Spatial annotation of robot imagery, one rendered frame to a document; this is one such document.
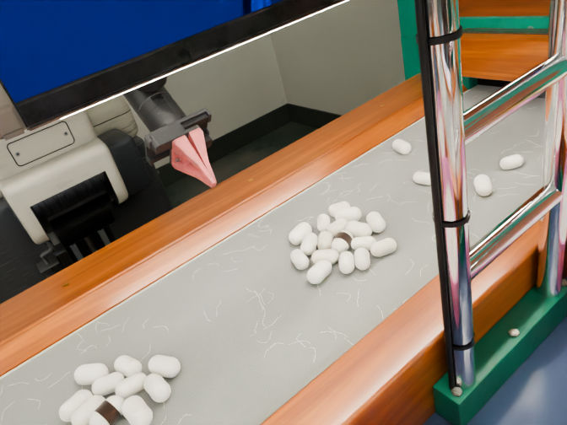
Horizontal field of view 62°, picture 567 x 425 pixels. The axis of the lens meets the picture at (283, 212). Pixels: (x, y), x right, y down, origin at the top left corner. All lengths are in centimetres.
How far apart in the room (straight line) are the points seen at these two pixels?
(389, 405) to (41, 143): 86
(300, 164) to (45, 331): 44
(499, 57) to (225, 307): 61
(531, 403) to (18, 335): 57
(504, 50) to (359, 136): 27
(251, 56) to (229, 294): 241
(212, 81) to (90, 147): 177
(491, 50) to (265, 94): 220
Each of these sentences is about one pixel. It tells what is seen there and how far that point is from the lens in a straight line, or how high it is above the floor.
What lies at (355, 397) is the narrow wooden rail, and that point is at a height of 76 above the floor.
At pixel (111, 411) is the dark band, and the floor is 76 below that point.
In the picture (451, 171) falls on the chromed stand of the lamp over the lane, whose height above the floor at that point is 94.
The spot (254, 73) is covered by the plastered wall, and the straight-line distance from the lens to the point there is 294.
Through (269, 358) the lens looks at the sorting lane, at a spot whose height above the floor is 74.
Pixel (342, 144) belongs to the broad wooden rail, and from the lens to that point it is 83.
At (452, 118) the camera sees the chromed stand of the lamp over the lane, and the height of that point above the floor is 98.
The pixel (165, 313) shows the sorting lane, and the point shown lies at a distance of 62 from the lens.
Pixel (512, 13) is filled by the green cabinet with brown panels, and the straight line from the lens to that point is 96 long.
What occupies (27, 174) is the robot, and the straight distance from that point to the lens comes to 108.
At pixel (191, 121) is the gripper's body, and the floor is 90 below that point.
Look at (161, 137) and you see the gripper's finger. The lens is 68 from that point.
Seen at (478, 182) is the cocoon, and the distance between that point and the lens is 68.
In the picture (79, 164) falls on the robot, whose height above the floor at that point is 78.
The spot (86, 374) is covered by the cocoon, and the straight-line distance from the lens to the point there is 57.
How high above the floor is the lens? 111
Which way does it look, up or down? 31 degrees down
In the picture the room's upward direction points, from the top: 16 degrees counter-clockwise
